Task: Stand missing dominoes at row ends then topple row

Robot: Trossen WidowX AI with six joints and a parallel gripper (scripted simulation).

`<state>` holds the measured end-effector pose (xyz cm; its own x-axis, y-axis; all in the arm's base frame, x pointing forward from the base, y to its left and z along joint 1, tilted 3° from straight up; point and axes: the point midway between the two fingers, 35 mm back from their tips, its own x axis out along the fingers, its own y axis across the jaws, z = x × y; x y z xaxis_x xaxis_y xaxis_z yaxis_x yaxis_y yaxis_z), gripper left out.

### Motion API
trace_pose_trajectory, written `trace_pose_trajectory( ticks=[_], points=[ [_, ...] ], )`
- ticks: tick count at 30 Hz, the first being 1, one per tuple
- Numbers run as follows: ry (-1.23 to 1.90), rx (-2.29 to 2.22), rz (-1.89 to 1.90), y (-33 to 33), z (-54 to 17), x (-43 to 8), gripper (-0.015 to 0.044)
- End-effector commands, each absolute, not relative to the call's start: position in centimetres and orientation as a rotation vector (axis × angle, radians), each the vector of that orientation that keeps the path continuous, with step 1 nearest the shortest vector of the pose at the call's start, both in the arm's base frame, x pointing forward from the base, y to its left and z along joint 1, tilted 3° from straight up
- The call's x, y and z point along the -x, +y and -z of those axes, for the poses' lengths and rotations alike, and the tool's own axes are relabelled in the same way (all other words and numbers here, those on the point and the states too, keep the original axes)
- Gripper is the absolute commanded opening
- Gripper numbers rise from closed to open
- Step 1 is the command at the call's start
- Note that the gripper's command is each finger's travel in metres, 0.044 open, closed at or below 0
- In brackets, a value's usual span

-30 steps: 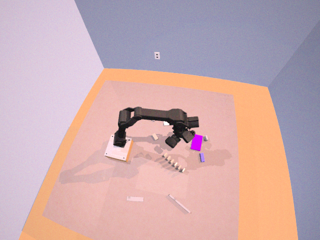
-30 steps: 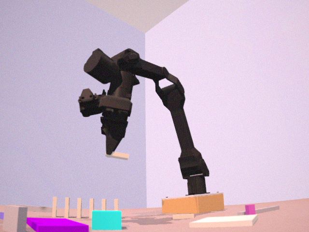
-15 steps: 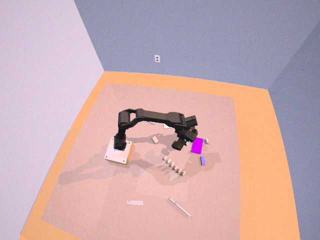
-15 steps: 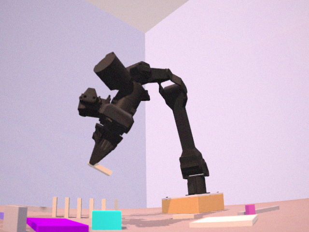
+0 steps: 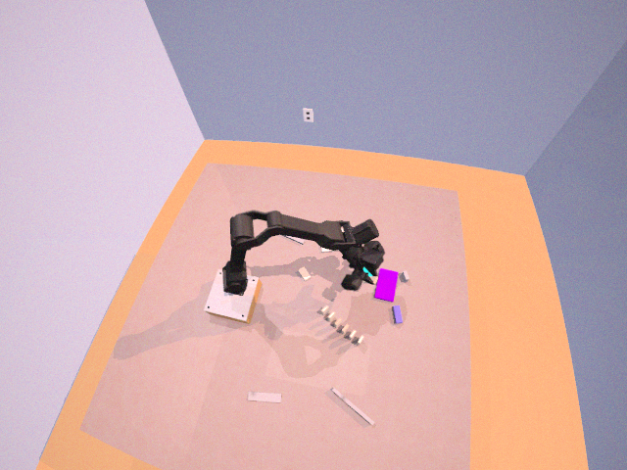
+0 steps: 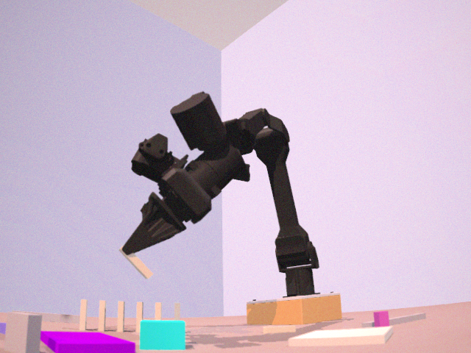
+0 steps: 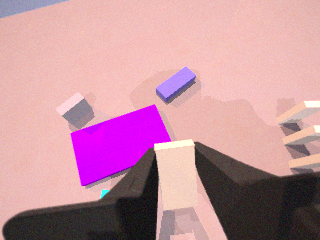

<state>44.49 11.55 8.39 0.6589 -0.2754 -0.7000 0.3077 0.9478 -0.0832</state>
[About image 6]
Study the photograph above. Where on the cyan rectangular block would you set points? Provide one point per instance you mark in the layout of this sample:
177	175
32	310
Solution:
158	335

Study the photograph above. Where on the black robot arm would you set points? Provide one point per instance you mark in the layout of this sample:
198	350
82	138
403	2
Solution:
223	144

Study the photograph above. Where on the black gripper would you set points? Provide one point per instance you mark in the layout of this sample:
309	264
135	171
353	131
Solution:
187	195

